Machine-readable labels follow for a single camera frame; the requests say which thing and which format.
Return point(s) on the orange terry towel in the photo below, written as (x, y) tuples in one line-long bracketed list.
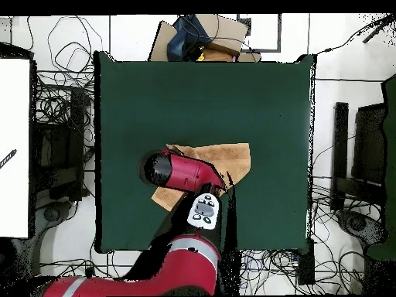
[(229, 161)]

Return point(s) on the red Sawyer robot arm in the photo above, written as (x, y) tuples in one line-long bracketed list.
[(185, 173)]

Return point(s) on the orange brown cloth item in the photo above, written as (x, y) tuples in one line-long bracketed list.
[(216, 55)]

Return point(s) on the flat cardboard sheet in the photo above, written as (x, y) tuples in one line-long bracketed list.
[(162, 43)]

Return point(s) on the dark green table cloth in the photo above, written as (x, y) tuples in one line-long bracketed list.
[(139, 102)]

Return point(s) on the blue bag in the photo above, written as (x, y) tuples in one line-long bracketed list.
[(182, 43)]

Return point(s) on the large cardboard box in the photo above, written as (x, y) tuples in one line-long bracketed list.
[(222, 31)]

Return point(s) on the black equipment rack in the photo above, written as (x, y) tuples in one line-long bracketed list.
[(62, 148)]

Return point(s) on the black upright bar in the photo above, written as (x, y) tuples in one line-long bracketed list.
[(340, 148)]

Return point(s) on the black power box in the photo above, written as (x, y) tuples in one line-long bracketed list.
[(306, 269)]

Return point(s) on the dark stand foot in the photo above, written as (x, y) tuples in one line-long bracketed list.
[(355, 224), (52, 213)]

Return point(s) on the black panel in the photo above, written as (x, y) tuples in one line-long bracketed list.
[(369, 142)]

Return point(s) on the white board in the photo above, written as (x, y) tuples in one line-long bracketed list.
[(15, 123)]

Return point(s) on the striped black rod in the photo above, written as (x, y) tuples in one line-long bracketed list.
[(7, 159)]

